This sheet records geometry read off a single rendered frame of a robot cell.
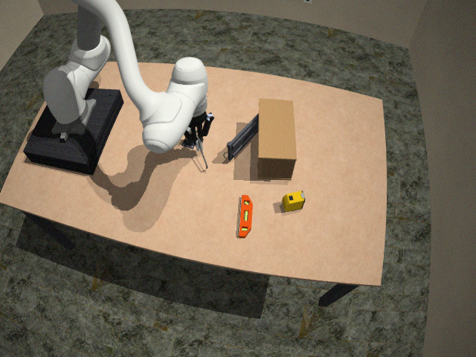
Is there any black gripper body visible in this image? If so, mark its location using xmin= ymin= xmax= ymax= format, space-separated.
xmin=188 ymin=112 xmax=208 ymax=128

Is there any yellow tape measure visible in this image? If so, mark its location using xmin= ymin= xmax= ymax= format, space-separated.
xmin=282 ymin=191 xmax=305 ymax=211

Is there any brown wooden cabinet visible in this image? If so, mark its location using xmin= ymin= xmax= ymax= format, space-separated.
xmin=227 ymin=98 xmax=297 ymax=180

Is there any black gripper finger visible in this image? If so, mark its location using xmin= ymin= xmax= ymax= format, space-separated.
xmin=184 ymin=123 xmax=199 ymax=151
xmin=197 ymin=112 xmax=214 ymax=150

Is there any orange spirit level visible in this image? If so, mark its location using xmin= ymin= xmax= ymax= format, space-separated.
xmin=239 ymin=195 xmax=253 ymax=238

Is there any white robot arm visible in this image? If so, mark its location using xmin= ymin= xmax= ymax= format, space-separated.
xmin=43 ymin=0 xmax=208 ymax=153

